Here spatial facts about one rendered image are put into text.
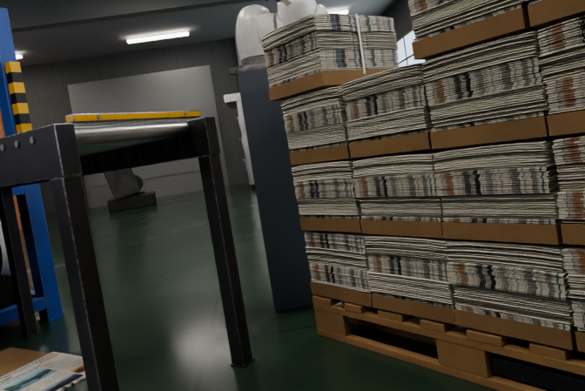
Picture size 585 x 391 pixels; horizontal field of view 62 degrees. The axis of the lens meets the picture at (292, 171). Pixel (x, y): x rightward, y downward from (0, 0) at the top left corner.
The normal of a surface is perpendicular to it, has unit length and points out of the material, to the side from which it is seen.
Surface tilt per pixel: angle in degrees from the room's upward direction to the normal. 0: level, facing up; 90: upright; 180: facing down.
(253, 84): 90
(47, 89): 90
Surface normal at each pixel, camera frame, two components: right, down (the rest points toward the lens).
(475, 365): -0.77, 0.15
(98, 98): 0.08, 0.04
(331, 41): 0.61, -0.05
